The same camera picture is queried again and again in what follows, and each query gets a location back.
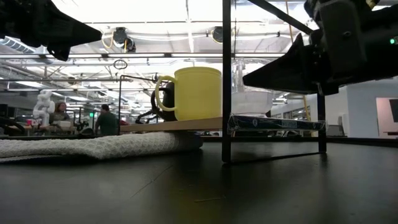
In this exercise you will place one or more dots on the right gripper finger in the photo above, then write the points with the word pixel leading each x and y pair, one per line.
pixel 292 71

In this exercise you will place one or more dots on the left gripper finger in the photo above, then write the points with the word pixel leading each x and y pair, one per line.
pixel 81 34

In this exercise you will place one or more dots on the clear plastic cup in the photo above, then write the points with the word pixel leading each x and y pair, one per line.
pixel 252 102

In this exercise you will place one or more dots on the yellow mug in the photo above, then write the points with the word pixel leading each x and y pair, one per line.
pixel 196 93

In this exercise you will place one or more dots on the light wooden board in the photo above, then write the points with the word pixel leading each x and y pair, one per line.
pixel 186 125

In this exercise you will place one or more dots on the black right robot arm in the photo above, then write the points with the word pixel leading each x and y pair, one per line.
pixel 382 46

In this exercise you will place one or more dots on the yellow tape tag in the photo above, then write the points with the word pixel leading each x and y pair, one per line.
pixel 372 3

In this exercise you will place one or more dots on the person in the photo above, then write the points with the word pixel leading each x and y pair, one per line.
pixel 60 115
pixel 107 123

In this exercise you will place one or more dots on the white waffle cloth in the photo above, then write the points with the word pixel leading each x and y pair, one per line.
pixel 93 146

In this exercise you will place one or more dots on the black wall monitor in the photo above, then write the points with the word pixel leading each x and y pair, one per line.
pixel 394 110

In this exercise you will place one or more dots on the black aluminium table frame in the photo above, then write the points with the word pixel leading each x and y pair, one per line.
pixel 357 140

